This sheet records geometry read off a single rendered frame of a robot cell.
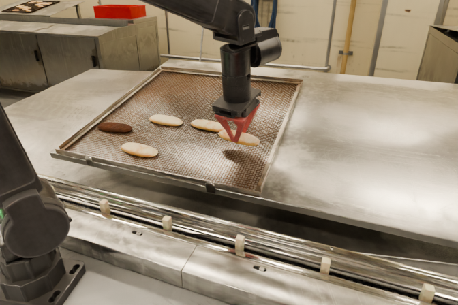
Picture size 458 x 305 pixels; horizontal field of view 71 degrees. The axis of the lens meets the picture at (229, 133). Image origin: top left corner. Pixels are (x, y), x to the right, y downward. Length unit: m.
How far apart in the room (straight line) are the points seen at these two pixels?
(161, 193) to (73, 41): 2.86
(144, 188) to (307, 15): 3.58
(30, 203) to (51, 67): 3.37
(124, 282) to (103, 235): 0.09
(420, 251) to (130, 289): 0.50
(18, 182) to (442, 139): 0.81
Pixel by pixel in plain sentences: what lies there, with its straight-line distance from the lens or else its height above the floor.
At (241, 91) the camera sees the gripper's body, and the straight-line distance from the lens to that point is 0.62.
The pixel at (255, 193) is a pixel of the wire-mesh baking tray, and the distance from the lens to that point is 0.62.
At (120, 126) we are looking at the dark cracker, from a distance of 0.87.
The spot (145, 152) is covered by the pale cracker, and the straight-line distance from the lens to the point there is 0.75.
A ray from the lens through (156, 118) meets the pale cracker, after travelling 0.87.
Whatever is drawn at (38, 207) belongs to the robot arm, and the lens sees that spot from 0.50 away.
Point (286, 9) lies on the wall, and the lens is 4.17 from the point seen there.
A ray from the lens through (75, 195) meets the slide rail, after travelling 0.76.
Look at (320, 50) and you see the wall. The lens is 4.17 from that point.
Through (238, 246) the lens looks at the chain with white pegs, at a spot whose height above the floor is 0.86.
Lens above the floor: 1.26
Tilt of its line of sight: 25 degrees down
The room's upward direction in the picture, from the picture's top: straight up
